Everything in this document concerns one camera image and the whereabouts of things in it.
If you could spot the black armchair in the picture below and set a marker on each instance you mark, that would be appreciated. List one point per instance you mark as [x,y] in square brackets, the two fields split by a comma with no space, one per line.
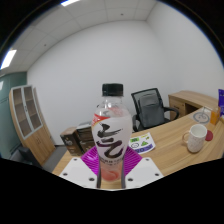
[26,156]

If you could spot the ceiling light panel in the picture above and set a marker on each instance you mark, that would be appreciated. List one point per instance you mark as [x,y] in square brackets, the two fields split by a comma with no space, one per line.
[69,2]
[8,59]

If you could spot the brown carton with yellow print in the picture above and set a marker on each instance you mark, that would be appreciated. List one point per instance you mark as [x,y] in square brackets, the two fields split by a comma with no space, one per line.
[87,146]

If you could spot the white green printed leaflet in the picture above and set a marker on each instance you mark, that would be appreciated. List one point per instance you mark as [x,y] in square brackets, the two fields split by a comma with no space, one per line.
[141,143]

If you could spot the wooden cabinet with glass doors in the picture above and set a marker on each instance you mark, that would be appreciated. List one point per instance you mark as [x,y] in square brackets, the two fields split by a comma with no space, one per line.
[31,130]

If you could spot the flat round red coaster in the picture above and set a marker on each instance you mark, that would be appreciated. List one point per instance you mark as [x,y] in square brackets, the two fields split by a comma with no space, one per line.
[210,135]

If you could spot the black mesh office chair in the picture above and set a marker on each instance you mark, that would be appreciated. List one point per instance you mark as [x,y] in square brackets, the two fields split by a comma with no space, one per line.
[150,108]

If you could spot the purple box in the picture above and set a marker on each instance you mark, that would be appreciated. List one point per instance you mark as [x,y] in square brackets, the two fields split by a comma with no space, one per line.
[221,97]

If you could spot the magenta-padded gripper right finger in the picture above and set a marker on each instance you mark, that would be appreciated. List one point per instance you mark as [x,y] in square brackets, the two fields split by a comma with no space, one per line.
[145,170]

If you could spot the pink drink bottle black cap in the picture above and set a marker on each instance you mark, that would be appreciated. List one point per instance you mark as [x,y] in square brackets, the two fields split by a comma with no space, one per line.
[111,133]

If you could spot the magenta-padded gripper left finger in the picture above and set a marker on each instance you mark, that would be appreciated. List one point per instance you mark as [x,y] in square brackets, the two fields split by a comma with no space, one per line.
[78,170]

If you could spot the small brown carton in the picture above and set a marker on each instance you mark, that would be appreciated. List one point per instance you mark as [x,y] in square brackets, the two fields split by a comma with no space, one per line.
[70,141]

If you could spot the white floral print mug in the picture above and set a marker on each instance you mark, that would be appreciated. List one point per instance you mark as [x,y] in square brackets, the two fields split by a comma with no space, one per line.
[196,138]

